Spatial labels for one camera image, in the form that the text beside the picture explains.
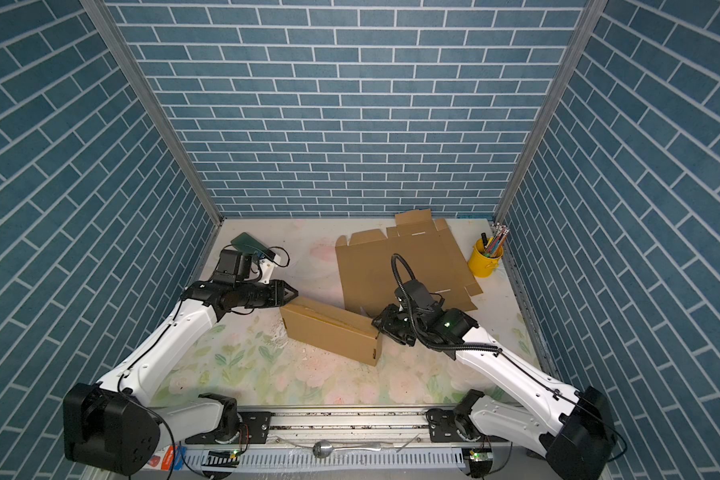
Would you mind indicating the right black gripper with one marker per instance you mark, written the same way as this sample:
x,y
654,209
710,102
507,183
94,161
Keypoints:
x,y
386,322

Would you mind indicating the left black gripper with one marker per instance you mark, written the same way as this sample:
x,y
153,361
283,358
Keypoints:
x,y
278,293

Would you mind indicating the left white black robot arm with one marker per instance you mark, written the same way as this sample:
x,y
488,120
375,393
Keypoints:
x,y
110,423

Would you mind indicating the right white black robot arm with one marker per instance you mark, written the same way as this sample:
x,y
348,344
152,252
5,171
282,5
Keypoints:
x,y
572,429

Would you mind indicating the green rectangular sponge block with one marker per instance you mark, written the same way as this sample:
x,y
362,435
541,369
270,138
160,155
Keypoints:
x,y
247,244

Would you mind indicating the yellow pen cup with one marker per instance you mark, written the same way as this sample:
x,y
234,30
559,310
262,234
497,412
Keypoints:
x,y
480,265

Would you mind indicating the pens in cup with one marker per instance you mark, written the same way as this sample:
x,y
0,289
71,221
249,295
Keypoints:
x,y
491,245

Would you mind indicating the metal spoon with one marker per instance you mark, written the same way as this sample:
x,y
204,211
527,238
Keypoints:
x,y
323,449

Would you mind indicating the white blue product package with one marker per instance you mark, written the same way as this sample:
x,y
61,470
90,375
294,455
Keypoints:
x,y
167,459

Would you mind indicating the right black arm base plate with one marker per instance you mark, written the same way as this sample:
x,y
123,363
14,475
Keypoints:
x,y
445,426

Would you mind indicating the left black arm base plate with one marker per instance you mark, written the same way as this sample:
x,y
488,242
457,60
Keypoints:
x,y
250,427

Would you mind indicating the white slotted cable duct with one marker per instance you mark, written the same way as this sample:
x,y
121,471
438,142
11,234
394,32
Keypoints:
x,y
299,460

